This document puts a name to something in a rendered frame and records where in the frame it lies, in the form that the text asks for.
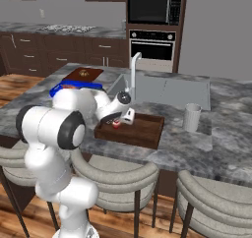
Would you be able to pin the blue tray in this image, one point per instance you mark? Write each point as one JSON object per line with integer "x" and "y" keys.
{"x": 57, "y": 89}

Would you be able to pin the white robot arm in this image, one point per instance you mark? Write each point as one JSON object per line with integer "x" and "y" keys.
{"x": 49, "y": 130}

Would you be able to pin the brown lower cupboard run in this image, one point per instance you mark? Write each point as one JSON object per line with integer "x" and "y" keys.
{"x": 65, "y": 53}

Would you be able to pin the white and black oven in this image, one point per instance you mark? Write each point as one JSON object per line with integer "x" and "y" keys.
{"x": 152, "y": 50}

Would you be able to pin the grey hob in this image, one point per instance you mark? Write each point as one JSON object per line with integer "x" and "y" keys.
{"x": 67, "y": 28}

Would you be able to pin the grey sink basin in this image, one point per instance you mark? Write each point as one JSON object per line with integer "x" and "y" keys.
{"x": 170, "y": 89}

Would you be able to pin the white ribbed cup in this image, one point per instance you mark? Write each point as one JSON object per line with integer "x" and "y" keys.
{"x": 191, "y": 118}

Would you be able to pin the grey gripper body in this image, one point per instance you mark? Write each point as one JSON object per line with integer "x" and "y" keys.
{"x": 109, "y": 118}

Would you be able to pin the brown cutting board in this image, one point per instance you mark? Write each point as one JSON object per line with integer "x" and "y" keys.
{"x": 86, "y": 74}

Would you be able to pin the grey padded stool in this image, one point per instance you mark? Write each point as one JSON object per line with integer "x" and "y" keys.
{"x": 13, "y": 169}
{"x": 216, "y": 206}
{"x": 114, "y": 179}

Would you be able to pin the brown wooden tray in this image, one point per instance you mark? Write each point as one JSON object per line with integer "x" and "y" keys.
{"x": 141, "y": 132}

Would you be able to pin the black microwave oven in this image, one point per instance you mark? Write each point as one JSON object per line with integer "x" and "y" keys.
{"x": 152, "y": 8}

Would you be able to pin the brown oven cabinet column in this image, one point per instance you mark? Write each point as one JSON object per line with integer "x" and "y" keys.
{"x": 183, "y": 45}

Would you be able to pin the white wall socket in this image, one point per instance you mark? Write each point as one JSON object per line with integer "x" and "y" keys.
{"x": 42, "y": 13}

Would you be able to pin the white sink tap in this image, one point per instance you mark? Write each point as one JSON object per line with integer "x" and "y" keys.
{"x": 133, "y": 73}

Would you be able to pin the red and pink cupcake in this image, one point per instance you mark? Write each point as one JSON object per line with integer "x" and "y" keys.
{"x": 116, "y": 124}

